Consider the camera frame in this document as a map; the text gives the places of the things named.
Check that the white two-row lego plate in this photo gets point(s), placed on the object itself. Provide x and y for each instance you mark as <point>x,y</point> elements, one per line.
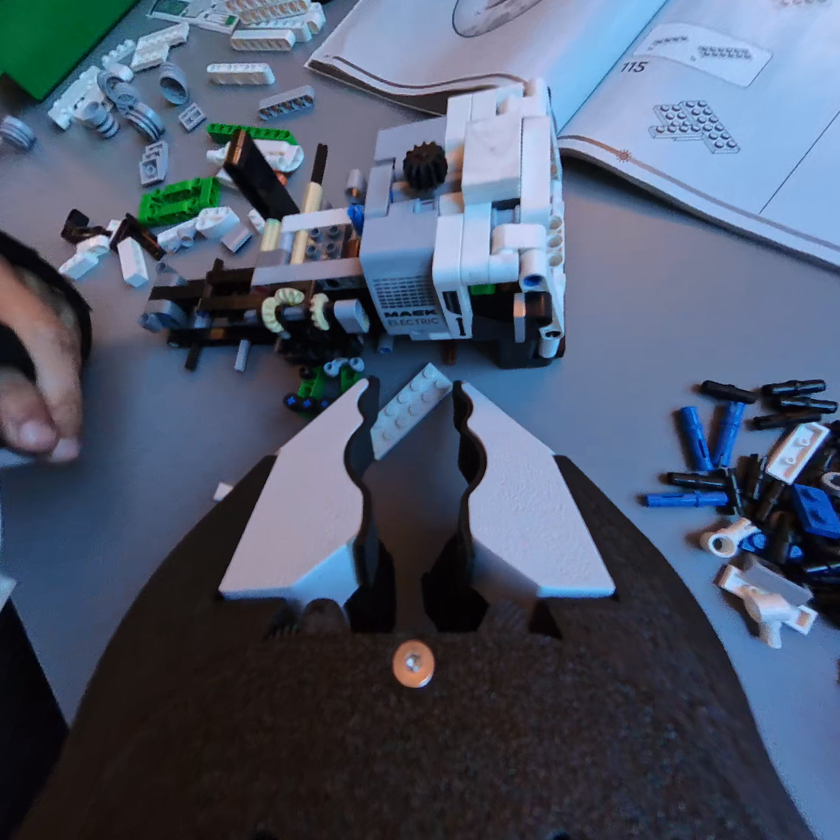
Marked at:
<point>407,410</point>

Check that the white technic panel with pins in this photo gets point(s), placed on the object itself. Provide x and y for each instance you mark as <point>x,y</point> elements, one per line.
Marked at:
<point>283,156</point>

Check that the white small lego brick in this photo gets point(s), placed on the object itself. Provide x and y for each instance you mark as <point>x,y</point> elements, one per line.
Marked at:
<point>134,262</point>
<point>84,257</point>

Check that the sticker sheet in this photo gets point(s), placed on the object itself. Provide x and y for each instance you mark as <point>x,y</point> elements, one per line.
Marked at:
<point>190,13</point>

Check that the light grey square tile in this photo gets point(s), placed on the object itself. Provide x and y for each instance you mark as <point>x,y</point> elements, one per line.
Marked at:
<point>236,238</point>

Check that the white large technic panel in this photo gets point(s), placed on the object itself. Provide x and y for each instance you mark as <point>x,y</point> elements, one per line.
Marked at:
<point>79,98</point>

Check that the group of grey wheel hubs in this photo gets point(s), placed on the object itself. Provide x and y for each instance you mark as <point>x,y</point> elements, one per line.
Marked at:
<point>148,118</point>

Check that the green and black lego subassembly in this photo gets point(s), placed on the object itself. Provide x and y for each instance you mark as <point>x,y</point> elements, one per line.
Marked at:
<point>313,387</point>

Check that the partly built lego truck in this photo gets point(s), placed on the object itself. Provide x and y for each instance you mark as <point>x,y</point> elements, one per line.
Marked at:
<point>420,275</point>

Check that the dark brown lego bar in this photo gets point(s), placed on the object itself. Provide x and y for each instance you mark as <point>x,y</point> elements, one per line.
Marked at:
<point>138,236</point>

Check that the grey small lego plate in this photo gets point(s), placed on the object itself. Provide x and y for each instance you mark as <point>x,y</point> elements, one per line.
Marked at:
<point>154,164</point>
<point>191,117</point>

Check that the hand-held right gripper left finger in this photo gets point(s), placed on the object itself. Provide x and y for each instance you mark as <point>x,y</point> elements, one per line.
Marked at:
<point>295,518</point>

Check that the green storage bin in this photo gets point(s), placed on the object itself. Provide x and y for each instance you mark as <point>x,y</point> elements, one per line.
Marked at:
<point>52,39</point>

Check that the group of white technic beams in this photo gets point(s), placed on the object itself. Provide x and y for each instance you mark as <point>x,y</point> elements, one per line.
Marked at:
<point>262,40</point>

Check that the green long thin beam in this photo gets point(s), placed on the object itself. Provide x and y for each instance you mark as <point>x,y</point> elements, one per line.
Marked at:
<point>262,133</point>

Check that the black small lego connector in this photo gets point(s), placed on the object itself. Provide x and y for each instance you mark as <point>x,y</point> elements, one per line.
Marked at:
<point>82,226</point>

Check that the white triangular liftarm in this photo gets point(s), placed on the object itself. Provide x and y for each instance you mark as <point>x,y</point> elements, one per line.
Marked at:
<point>216,222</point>

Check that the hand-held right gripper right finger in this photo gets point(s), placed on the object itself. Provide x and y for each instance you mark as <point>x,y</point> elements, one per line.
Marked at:
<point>544,518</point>

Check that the open instruction booklet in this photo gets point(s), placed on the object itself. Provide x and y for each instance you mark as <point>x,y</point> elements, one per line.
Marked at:
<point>656,131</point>

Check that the person's left hand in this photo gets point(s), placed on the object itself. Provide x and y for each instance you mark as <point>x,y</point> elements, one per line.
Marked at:
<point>52,394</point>

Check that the light grey lego bar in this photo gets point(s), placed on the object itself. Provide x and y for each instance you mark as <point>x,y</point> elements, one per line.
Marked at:
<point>287,103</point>

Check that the pile of small lego pins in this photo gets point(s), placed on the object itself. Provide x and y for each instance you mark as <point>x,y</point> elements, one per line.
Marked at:
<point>722,420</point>

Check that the green technic frame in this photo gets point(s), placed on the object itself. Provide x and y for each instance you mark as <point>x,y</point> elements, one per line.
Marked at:
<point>177,200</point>

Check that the white long lego plate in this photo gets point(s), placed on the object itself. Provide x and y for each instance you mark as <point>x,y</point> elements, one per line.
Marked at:
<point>159,46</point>

